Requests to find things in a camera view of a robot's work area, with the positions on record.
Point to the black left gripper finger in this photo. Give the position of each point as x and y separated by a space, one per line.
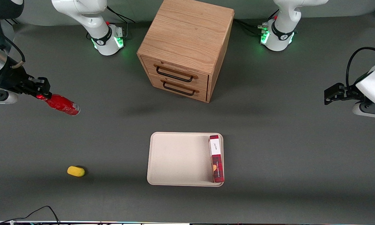
331 97
338 87

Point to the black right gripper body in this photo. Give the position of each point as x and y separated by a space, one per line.
12 77

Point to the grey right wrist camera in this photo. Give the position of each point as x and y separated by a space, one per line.
1 97

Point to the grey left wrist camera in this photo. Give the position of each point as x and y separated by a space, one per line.
367 111

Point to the wooden drawer cabinet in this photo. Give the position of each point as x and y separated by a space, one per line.
187 31

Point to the red coke bottle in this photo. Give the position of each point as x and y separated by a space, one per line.
62 104

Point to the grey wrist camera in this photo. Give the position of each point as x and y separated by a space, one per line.
367 111
1 97

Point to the red plaid snack box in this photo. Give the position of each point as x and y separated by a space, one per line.
217 159

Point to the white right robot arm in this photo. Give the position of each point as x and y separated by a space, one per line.
103 31

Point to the wooden drawer front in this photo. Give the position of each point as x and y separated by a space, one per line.
200 82
201 95

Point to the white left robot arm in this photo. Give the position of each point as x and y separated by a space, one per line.
281 31

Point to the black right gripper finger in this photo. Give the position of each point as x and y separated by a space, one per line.
43 94
40 83

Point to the beige rectangular tray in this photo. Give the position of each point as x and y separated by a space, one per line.
178 159

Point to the yellow oval toy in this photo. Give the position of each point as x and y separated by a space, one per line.
76 171

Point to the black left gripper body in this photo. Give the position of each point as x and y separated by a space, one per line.
347 92

